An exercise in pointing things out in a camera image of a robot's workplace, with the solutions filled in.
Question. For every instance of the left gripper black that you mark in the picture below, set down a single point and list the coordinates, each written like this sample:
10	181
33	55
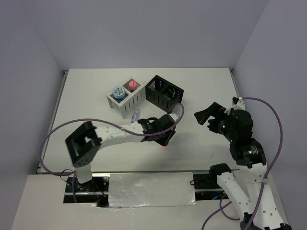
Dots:
164	141

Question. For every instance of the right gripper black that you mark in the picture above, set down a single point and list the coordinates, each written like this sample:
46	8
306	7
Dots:
216	109

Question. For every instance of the clear blue-capped glue tube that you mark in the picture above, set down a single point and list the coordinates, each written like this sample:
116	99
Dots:
135	116

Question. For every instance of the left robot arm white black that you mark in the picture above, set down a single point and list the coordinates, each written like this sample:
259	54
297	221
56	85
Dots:
85	142

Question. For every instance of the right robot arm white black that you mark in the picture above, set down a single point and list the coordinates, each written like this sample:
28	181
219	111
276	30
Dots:
257	208

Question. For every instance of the black two-slot organizer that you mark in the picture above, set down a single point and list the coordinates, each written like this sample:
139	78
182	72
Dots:
163	93

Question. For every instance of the white two-slot organizer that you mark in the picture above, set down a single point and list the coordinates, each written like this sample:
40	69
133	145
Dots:
132	100

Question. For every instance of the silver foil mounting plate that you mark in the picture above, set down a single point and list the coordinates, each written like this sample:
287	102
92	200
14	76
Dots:
143	189

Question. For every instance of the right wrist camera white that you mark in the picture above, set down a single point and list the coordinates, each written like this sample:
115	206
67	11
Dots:
237	104

